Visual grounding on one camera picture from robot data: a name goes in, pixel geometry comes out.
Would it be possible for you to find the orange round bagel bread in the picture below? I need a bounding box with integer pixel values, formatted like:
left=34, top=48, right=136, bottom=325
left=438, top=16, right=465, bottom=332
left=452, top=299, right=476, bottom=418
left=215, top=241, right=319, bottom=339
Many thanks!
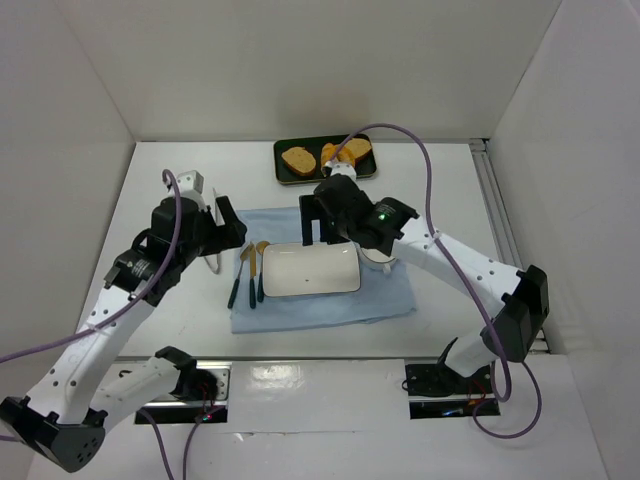
left=320, top=143, right=356, bottom=170

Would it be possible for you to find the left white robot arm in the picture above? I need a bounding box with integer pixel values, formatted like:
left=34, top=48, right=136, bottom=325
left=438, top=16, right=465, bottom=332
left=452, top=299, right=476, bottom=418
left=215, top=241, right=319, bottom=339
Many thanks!
left=1, top=196, right=247, bottom=473

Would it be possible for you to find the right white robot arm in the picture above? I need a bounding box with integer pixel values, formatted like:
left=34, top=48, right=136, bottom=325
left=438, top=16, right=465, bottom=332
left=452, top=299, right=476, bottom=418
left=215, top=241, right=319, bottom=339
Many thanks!
left=299, top=175, right=549, bottom=397

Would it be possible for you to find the toasted bread slice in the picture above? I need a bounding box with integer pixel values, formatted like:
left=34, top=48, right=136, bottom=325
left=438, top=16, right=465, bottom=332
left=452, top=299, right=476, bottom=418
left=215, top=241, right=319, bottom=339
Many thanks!
left=281, top=147, right=317, bottom=178

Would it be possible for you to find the baguette bread slice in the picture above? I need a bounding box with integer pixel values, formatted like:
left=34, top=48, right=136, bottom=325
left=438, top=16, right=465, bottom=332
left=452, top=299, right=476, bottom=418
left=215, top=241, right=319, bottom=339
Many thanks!
left=345, top=137, right=372, bottom=164

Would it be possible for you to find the black serving tray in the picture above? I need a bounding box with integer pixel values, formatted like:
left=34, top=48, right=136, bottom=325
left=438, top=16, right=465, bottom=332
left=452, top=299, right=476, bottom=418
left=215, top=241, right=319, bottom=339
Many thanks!
left=273, top=134, right=377, bottom=185

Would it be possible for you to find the white rectangular plate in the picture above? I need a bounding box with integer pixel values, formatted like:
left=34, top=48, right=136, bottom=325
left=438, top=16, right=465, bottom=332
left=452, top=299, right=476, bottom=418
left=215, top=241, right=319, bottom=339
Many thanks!
left=263, top=243, right=361, bottom=298

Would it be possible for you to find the light blue cloth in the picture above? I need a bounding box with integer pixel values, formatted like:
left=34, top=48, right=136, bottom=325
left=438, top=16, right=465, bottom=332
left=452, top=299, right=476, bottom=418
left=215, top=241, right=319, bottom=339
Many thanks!
left=230, top=207, right=416, bottom=334

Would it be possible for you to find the gold knife green handle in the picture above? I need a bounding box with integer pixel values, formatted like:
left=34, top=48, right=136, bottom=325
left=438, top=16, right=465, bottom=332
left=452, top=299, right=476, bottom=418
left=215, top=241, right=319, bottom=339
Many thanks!
left=249, top=243, right=257, bottom=309

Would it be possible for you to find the gold spoon green handle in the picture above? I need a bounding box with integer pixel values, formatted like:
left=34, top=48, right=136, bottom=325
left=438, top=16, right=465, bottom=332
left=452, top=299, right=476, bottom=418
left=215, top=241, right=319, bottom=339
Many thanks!
left=256, top=240, right=270, bottom=303

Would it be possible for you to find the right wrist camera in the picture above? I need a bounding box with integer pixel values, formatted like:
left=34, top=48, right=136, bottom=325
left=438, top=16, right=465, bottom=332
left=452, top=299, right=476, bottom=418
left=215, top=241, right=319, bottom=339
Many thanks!
left=322, top=160, right=357, bottom=182

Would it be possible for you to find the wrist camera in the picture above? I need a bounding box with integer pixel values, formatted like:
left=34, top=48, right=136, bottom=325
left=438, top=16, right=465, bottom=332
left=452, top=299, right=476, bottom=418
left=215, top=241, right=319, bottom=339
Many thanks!
left=176, top=170, right=204, bottom=197
left=322, top=160, right=357, bottom=182

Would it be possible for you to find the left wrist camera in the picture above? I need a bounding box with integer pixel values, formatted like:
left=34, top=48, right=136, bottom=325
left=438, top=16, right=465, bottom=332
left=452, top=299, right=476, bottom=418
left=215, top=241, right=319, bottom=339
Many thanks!
left=176, top=170, right=204, bottom=197

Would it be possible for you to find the white handled bowl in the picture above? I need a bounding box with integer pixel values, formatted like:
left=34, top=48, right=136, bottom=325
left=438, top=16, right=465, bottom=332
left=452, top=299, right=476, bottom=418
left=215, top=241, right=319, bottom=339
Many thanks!
left=358, top=247, right=397, bottom=275

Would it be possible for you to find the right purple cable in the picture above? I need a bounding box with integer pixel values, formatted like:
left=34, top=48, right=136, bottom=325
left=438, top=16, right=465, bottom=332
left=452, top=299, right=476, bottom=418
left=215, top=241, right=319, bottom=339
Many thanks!
left=325, top=123, right=544, bottom=441

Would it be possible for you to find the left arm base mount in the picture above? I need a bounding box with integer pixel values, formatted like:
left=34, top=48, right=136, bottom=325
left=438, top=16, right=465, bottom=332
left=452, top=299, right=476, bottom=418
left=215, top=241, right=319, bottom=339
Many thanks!
left=142, top=361, right=231, bottom=425

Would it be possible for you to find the aluminium frame rail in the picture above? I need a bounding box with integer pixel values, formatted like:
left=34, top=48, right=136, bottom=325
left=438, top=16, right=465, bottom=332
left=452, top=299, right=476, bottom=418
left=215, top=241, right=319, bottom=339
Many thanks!
left=468, top=137, right=551, bottom=355

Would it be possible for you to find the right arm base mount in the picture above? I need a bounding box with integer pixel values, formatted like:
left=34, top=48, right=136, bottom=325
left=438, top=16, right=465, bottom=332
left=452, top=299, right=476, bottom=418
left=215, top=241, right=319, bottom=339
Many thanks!
left=401, top=363, right=500, bottom=419

